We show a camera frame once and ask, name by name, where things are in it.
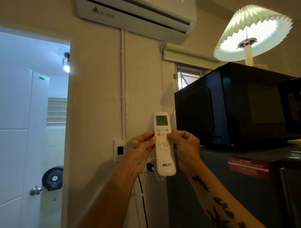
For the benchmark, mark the person's left thumb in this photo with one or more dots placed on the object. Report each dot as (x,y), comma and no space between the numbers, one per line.
(148,141)

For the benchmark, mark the window with grille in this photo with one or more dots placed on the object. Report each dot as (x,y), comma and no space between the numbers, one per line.
(188,76)

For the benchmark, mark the louvred bathroom window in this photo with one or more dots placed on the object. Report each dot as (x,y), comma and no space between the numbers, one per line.
(56,110)

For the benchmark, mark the black power plug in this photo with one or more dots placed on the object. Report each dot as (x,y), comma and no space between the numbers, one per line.
(150,167)

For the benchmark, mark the white roller blind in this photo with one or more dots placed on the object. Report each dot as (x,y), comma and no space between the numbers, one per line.
(188,56)

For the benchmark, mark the black microwave oven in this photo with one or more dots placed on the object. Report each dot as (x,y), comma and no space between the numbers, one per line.
(235,105)

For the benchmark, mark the white wall air conditioner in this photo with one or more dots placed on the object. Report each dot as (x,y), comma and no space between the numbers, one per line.
(141,16)

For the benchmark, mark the person's right hand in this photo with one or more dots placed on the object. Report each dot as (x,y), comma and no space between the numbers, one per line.
(185,150)

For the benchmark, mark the white pipe conduit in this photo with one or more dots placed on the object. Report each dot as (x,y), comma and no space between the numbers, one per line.
(123,84)

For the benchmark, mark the person's left hand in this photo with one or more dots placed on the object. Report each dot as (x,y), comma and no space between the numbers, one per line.
(138,155)

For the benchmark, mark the white door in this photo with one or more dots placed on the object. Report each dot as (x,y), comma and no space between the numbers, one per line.
(21,145)

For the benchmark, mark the white wall socket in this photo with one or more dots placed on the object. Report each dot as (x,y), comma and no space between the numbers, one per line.
(119,150)

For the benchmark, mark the grey refrigerator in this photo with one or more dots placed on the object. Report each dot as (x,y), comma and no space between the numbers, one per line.
(247,188)

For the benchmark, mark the white air conditioner remote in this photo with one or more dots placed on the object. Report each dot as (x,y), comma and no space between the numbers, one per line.
(162,143)

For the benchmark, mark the person's right thumb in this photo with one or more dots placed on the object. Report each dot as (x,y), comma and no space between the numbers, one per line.
(172,140)

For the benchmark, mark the person's left forearm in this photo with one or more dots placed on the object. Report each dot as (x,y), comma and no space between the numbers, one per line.
(110,199)

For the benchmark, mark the black toilet paper dispenser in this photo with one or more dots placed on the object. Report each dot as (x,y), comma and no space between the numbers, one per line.
(53,178)

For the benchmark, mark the person's right forearm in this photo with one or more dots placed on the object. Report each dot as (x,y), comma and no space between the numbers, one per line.
(218,199)

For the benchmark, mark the silver door knob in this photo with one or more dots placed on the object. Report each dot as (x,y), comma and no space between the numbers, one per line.
(35,190)

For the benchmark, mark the white pleated table lamp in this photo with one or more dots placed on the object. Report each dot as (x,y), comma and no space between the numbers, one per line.
(254,35)

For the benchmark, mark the red fridge sticker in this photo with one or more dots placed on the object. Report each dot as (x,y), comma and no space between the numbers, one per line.
(249,167)

